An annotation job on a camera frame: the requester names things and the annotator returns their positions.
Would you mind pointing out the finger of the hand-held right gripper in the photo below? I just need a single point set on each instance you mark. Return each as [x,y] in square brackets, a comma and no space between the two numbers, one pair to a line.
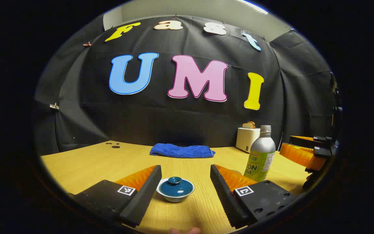
[304,141]
[299,155]

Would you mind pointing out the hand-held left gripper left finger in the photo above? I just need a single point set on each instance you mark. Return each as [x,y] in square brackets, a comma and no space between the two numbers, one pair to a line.
[141,195]

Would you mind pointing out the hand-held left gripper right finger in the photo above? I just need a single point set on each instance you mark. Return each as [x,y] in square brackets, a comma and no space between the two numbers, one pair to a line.
[222,195]

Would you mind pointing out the silver green-label water bottle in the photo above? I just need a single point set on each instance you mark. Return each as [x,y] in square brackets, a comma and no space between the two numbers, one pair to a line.
[261,152]

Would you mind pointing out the black stand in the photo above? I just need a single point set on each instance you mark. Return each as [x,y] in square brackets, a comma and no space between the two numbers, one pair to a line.
[335,97]

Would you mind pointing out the white toaster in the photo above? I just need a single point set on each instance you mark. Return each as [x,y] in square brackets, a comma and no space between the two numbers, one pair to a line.
[246,139]

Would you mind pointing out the toast slice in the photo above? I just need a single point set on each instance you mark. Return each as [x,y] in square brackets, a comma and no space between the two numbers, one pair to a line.
[248,125]

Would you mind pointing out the blue towel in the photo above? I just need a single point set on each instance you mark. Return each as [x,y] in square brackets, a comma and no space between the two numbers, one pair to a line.
[182,151]

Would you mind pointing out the black backdrop cloth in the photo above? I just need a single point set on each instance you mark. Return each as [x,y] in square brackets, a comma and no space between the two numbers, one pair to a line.
[180,120]

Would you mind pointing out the white cloth clip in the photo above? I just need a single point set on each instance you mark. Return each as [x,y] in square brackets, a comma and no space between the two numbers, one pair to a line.
[54,106]

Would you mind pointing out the copper cloth clip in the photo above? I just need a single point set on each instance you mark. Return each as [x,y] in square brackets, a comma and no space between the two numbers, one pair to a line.
[87,44]

